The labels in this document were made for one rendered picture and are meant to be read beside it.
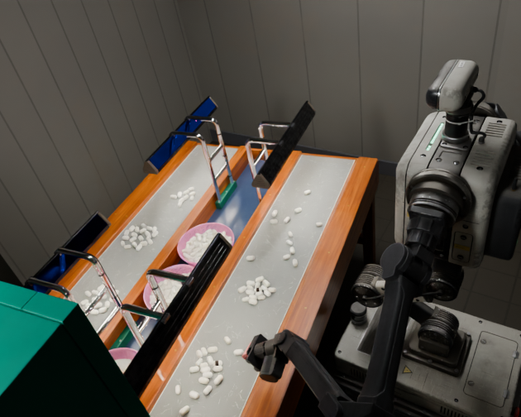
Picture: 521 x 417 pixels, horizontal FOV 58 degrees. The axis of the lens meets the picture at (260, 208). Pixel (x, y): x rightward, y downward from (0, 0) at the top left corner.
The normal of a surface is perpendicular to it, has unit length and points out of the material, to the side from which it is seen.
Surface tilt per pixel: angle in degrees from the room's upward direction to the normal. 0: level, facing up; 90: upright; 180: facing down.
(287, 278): 0
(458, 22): 90
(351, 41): 90
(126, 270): 0
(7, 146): 90
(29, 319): 0
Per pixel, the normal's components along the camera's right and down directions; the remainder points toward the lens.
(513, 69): -0.52, 0.61
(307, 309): -0.16, -0.76
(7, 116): 0.84, 0.22
